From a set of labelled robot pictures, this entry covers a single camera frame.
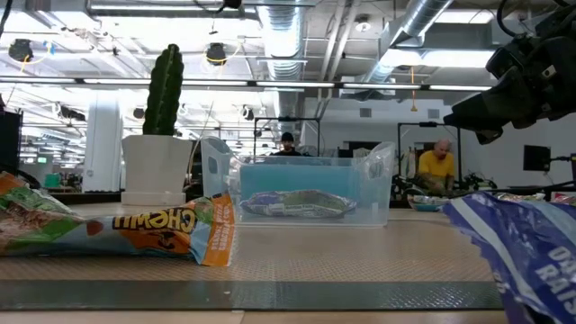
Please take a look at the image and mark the translucent black-bordered baking mat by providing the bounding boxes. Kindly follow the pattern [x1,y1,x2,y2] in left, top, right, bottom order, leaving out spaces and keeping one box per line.
[0,219,505,311]

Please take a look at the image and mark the black monitor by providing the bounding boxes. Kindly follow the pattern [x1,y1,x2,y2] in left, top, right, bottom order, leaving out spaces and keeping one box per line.
[523,144,553,172]

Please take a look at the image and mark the silver ventilation duct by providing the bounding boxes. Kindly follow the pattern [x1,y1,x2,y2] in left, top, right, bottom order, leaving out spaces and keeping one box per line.
[258,0,308,131]
[359,0,455,85]

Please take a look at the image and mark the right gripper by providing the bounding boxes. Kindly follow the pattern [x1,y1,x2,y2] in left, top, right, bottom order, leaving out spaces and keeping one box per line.
[443,26,576,146]

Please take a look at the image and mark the blue orange Chewy granola bar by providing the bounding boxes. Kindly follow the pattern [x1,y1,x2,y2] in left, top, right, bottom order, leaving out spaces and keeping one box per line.
[0,193,237,267]

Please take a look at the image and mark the white hexagonal plant pot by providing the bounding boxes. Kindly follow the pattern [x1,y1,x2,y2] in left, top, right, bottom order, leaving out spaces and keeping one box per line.
[120,133,194,207]

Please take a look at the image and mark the black ceiling-hung device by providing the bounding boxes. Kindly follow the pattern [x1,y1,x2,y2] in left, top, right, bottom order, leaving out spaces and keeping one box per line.
[205,42,228,67]
[7,38,35,63]

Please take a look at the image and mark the green cactus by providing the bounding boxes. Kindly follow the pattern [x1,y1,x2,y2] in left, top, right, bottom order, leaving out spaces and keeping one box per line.
[142,43,185,137]

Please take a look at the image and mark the teal plastic container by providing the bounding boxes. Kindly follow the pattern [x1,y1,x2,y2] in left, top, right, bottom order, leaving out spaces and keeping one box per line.
[239,162,361,202]

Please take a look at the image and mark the black rig frame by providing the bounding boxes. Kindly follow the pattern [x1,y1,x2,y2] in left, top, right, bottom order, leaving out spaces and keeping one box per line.
[253,115,322,158]
[396,120,464,190]

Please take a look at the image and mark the person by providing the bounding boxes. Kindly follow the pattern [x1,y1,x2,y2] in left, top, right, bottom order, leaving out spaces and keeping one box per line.
[416,138,458,194]
[269,131,303,158]

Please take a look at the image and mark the blue oatmeal raisin granola bar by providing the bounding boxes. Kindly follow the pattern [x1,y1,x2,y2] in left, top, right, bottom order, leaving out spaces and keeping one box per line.
[442,191,576,324]

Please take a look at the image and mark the clear plastic container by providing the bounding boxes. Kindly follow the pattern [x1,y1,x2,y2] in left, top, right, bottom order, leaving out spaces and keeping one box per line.
[200,136,397,228]

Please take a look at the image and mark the green orange granola bar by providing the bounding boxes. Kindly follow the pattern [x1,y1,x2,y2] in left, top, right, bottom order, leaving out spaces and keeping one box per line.
[0,172,86,235]

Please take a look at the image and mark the long LED light bar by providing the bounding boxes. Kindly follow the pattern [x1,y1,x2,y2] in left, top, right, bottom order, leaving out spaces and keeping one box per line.
[0,76,492,93]

